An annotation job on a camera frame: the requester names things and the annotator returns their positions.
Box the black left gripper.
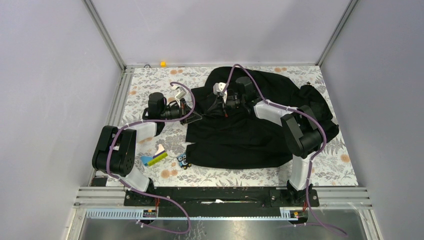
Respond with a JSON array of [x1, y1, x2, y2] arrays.
[[159, 98, 202, 125]]

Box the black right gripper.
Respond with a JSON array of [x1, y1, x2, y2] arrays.
[[207, 95, 245, 118]]

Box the black zip jacket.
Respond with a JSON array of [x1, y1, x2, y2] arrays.
[[185, 66, 340, 170]]

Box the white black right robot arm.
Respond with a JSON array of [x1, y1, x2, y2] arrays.
[[212, 77, 327, 206]]

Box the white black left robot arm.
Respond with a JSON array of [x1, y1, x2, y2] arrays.
[[92, 89, 195, 206]]

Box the floral patterned table mat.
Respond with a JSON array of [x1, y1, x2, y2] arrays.
[[121, 66, 358, 187]]

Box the small blue owl toy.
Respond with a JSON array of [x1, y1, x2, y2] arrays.
[[176, 153, 192, 170]]

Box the blue paper scrap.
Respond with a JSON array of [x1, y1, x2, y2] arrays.
[[140, 156, 152, 166]]

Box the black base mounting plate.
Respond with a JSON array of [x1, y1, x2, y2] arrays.
[[123, 186, 320, 208]]

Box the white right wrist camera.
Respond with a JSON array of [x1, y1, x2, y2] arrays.
[[212, 82, 228, 103]]

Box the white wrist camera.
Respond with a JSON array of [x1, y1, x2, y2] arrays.
[[171, 84, 187, 107], [212, 82, 228, 103]]

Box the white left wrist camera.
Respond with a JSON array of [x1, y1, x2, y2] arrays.
[[171, 84, 187, 107]]

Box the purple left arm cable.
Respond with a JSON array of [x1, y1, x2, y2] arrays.
[[105, 81, 197, 234]]

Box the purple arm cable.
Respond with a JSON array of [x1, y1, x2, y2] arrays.
[[221, 63, 349, 237], [105, 81, 197, 234]]

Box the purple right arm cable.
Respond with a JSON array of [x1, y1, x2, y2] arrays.
[[221, 63, 349, 237]]

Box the aluminium frame corner post left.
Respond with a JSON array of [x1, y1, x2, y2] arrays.
[[82, 0, 126, 71]]

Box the aluminium frame corner post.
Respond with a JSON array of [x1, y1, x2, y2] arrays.
[[82, 0, 126, 71], [315, 0, 360, 67]]

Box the aluminium front frame rails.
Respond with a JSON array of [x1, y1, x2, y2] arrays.
[[67, 186, 383, 240]]

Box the aluminium frame corner post right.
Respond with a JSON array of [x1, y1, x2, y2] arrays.
[[315, 0, 360, 67]]

